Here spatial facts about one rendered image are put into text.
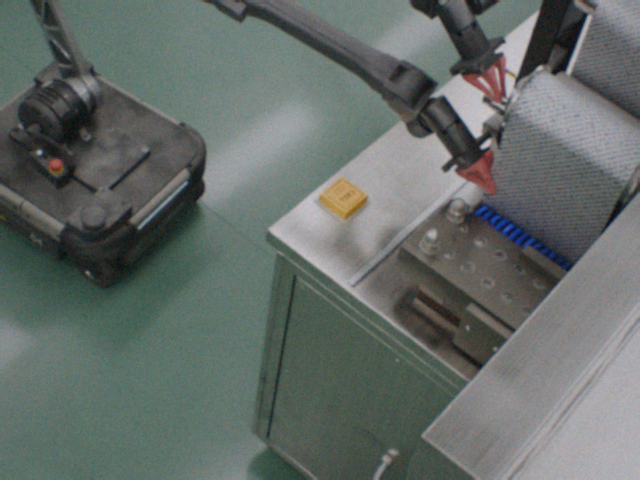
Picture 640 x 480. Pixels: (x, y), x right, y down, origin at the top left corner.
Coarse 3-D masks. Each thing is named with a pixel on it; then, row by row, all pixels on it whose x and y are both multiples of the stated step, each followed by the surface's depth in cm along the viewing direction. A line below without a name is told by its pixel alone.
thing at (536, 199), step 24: (504, 144) 187; (504, 168) 190; (528, 168) 186; (504, 192) 194; (528, 192) 189; (552, 192) 185; (576, 192) 181; (504, 216) 197; (528, 216) 193; (552, 216) 189; (576, 216) 185; (600, 216) 181; (552, 240) 192; (576, 240) 188
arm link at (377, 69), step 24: (216, 0) 196; (264, 0) 194; (288, 0) 195; (288, 24) 194; (312, 24) 193; (312, 48) 197; (336, 48) 192; (360, 48) 192; (360, 72) 193; (384, 72) 190; (408, 72) 191; (384, 96) 193; (408, 96) 189
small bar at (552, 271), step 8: (528, 248) 191; (520, 256) 191; (528, 256) 190; (536, 256) 190; (544, 256) 190; (536, 264) 190; (544, 264) 189; (552, 264) 189; (544, 272) 189; (552, 272) 188; (560, 272) 188; (552, 280) 189; (560, 280) 188
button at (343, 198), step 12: (336, 180) 212; (324, 192) 210; (336, 192) 210; (348, 192) 211; (360, 192) 211; (324, 204) 211; (336, 204) 208; (348, 204) 209; (360, 204) 211; (348, 216) 209
